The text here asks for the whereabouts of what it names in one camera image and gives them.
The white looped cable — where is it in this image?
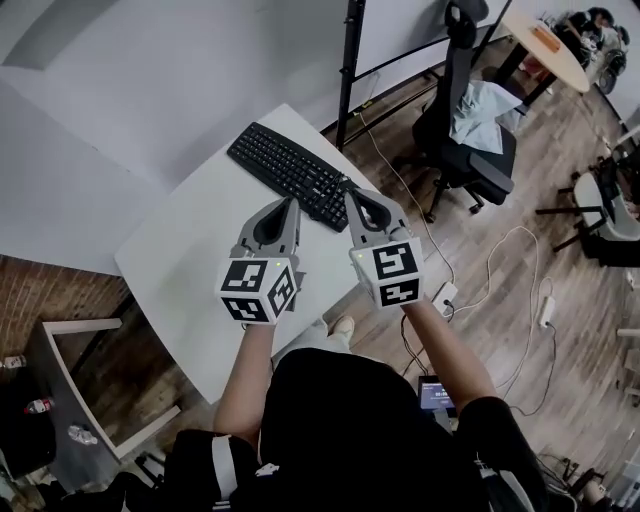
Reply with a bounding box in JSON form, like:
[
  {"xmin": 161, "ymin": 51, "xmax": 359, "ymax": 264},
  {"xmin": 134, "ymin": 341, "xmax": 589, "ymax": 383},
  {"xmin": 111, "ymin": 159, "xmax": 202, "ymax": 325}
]
[{"xmin": 452, "ymin": 225, "xmax": 541, "ymax": 321}]

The person's left forearm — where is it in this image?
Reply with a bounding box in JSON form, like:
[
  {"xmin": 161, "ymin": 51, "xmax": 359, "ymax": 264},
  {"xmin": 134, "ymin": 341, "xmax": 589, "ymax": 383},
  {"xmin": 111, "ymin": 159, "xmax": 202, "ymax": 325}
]
[{"xmin": 213, "ymin": 322, "xmax": 275, "ymax": 446}]

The small screen device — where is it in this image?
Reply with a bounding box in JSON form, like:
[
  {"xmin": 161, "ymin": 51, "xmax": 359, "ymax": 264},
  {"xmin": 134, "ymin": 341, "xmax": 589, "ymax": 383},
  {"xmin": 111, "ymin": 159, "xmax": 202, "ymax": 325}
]
[{"xmin": 417, "ymin": 374, "xmax": 457, "ymax": 411}]

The light blue cloth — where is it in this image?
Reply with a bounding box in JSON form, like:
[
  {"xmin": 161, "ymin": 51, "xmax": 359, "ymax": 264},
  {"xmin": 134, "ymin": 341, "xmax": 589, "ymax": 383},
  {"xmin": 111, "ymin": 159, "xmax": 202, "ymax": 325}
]
[{"xmin": 448, "ymin": 79, "xmax": 524, "ymax": 154}]

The person's white shoe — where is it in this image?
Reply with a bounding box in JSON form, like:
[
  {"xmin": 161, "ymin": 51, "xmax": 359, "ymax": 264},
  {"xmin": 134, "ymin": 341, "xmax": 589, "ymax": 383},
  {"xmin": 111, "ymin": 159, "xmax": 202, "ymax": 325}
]
[{"xmin": 327, "ymin": 314, "xmax": 356, "ymax": 346}]

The black keyboard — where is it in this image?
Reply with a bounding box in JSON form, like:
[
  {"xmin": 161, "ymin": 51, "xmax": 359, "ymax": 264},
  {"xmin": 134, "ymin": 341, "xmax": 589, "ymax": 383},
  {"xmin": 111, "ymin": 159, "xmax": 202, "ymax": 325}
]
[{"xmin": 226, "ymin": 121, "xmax": 361, "ymax": 234}]

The person's light trouser leg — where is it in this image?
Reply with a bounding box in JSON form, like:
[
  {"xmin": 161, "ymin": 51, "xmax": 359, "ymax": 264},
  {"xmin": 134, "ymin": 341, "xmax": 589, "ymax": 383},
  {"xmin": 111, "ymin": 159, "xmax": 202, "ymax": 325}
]
[{"xmin": 294, "ymin": 319, "xmax": 351, "ymax": 357}]

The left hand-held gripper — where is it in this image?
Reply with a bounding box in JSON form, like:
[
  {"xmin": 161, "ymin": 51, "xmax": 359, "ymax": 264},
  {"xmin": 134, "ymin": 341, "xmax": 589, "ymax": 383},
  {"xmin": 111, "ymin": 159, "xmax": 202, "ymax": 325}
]
[{"xmin": 215, "ymin": 196, "xmax": 306, "ymax": 326}]

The white table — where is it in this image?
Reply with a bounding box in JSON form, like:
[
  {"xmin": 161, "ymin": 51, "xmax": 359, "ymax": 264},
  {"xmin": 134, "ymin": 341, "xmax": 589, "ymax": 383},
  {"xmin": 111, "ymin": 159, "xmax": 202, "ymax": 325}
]
[{"xmin": 113, "ymin": 103, "xmax": 376, "ymax": 405}]

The white power strip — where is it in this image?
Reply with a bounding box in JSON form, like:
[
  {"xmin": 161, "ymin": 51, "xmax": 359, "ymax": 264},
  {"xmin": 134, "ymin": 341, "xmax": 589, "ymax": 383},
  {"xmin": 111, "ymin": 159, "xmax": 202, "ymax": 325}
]
[
  {"xmin": 430, "ymin": 281, "xmax": 459, "ymax": 316},
  {"xmin": 538, "ymin": 294, "xmax": 557, "ymax": 329}
]

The person's right forearm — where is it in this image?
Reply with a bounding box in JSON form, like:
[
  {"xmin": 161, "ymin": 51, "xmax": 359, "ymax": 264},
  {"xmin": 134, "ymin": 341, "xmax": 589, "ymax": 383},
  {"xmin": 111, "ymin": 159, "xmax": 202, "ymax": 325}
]
[{"xmin": 399, "ymin": 294, "xmax": 499, "ymax": 416}]

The person's torso black shirt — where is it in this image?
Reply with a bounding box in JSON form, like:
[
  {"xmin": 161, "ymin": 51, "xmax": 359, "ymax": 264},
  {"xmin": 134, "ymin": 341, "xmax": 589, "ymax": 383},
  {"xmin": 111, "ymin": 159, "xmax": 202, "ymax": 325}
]
[{"xmin": 164, "ymin": 347, "xmax": 551, "ymax": 512}]

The dark grey side table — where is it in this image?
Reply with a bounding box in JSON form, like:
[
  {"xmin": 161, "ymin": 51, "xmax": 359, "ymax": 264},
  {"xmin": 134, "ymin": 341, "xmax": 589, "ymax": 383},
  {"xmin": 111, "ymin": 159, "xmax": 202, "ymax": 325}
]
[{"xmin": 27, "ymin": 317, "xmax": 181, "ymax": 494}]

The round wooden table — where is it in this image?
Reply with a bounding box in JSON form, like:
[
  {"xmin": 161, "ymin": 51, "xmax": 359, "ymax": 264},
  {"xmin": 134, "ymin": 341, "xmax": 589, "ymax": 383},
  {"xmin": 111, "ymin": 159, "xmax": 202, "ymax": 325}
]
[{"xmin": 492, "ymin": 9, "xmax": 591, "ymax": 116}]

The small wooden box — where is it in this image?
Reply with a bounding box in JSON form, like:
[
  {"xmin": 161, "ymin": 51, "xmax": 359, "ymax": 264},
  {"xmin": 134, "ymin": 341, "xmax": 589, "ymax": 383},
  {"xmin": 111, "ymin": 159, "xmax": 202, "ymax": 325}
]
[{"xmin": 529, "ymin": 24, "xmax": 561, "ymax": 51}]

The grey seat chair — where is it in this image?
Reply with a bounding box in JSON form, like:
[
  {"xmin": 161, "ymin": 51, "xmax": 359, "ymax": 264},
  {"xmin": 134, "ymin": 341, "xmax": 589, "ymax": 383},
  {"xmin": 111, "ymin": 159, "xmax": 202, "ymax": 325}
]
[{"xmin": 534, "ymin": 169, "xmax": 640, "ymax": 266}]

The black office chair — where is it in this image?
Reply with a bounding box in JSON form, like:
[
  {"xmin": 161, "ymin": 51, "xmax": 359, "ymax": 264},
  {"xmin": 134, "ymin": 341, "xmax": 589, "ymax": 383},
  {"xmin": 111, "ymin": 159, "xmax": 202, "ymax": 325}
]
[{"xmin": 410, "ymin": 0, "xmax": 519, "ymax": 224}]

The white power cable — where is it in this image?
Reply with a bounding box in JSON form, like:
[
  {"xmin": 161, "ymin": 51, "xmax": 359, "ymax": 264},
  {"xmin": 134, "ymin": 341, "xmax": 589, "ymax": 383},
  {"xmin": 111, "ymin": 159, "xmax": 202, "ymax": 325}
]
[{"xmin": 357, "ymin": 112, "xmax": 456, "ymax": 286}]

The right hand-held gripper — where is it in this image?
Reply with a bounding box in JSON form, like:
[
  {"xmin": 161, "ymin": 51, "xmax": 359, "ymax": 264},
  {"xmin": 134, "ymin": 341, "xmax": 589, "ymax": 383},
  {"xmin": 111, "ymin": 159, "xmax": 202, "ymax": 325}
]
[{"xmin": 345, "ymin": 188, "xmax": 425, "ymax": 311}]

